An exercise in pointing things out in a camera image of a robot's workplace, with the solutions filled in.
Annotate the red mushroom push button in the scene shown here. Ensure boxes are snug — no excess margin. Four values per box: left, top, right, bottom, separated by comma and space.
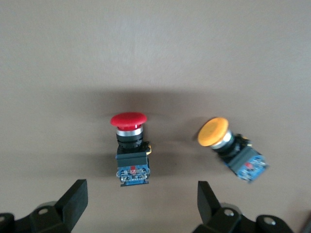
110, 112, 153, 187

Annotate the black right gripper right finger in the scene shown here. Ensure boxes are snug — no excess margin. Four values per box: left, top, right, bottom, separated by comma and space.
193, 181, 258, 233

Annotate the orange mushroom push button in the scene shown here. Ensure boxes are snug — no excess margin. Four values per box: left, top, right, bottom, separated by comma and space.
197, 117, 270, 183

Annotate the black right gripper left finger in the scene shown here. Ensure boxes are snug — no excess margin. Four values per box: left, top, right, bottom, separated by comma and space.
17, 179, 88, 233

